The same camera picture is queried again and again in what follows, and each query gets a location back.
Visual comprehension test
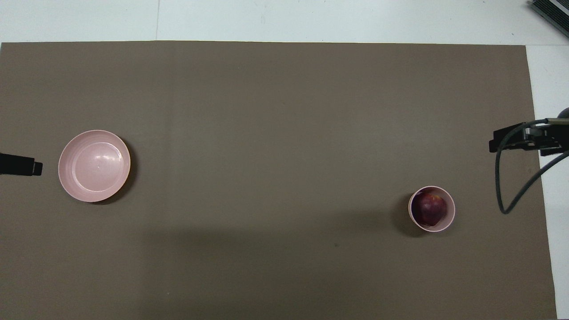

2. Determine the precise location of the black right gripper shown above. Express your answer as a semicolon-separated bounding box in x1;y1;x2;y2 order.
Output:
489;122;569;156

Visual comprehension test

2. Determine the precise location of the dark red apple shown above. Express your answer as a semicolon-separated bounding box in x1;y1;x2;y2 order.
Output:
415;192;448;228

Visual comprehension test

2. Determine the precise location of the pink round plate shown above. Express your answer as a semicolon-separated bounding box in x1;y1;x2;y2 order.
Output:
58;129;131;203

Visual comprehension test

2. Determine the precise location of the pink bowl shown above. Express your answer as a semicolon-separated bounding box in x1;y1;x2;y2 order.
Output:
408;185;456;232

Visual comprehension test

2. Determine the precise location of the dark ribbed device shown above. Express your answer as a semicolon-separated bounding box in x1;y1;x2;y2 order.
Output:
528;0;569;39

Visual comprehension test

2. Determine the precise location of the brown table mat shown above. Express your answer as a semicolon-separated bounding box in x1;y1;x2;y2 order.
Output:
0;41;558;320

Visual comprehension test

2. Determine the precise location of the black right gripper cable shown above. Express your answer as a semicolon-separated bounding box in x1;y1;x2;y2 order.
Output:
495;117;569;215

